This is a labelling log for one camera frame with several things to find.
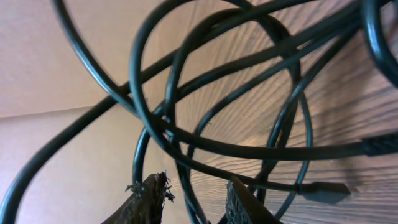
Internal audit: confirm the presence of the black usb cable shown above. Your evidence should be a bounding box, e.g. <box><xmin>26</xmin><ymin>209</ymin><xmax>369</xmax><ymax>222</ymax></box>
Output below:
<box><xmin>0</xmin><ymin>0</ymin><xmax>398</xmax><ymax>224</ymax></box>

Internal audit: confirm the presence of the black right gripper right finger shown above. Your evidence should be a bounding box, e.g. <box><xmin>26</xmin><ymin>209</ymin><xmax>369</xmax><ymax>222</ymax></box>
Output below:
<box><xmin>218</xmin><ymin>176</ymin><xmax>282</xmax><ymax>224</ymax></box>

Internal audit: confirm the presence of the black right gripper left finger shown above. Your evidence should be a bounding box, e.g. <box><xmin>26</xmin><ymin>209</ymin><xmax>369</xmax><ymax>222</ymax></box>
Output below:
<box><xmin>102</xmin><ymin>172</ymin><xmax>175</xmax><ymax>224</ymax></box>

